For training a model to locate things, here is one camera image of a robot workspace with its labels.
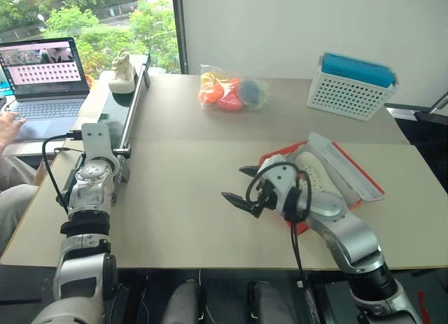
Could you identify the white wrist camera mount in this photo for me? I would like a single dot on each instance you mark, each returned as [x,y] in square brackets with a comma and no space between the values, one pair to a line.
[281,177]
[96,142]

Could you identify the clear plastic bag of toys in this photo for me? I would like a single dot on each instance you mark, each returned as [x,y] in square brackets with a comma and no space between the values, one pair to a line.
[231,89]

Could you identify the orange and white shoebox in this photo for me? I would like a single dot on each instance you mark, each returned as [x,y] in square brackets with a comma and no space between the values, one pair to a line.
[353,170]

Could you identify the pink toy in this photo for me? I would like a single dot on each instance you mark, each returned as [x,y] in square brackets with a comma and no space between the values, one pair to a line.
[230,101]

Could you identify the grey rounded cover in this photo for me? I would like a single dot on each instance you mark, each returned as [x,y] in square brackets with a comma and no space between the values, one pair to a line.
[183,303]
[271,303]

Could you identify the black conveyor belt silver rail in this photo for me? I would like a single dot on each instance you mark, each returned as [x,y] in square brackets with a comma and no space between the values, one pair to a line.
[119,107]

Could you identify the grey laptop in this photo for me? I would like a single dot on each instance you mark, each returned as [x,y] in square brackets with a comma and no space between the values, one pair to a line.
[49,110]

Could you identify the person's bare hand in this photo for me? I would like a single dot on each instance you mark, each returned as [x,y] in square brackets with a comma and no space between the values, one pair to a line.
[10,128]

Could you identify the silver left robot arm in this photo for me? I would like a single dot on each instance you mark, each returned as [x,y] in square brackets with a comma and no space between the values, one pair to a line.
[87,198]

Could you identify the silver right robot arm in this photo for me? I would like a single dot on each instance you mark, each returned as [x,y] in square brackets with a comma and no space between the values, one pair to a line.
[350,233]

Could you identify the white mesh shoe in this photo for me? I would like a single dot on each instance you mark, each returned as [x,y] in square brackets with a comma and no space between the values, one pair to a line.
[312,167]
[122,75]

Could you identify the orange toy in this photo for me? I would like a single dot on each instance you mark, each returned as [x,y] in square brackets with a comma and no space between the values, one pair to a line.
[210,93]

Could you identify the black window frame post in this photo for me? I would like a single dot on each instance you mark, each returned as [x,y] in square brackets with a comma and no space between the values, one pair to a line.
[180,30]

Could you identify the person's grey trouser leg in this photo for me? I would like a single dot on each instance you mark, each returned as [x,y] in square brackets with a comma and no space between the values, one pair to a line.
[14,208]

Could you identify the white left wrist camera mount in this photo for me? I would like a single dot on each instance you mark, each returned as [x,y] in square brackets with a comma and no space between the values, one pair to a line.
[96,142]

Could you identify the white perforated plastic basket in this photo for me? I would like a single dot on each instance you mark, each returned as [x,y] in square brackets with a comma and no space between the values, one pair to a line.
[346,96]

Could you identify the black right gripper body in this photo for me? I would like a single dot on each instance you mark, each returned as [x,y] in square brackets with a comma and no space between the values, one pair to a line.
[265,198]

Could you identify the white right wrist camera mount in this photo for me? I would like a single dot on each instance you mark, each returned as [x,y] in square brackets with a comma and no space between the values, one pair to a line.
[281,177]

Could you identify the blue cloth in basket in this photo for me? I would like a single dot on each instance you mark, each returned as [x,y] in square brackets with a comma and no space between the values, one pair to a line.
[357,70]

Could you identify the blue round toy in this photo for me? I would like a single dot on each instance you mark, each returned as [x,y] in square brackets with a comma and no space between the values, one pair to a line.
[249,89]

